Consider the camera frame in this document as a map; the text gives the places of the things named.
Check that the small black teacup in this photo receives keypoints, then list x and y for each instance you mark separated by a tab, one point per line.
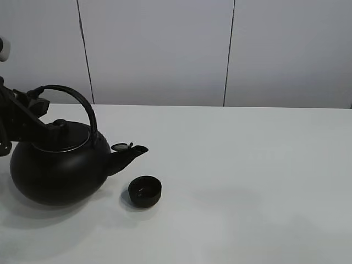
144	191

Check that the black round teapot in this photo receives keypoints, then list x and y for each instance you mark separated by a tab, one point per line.
74	166

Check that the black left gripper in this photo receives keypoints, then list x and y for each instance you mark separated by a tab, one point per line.
20	112

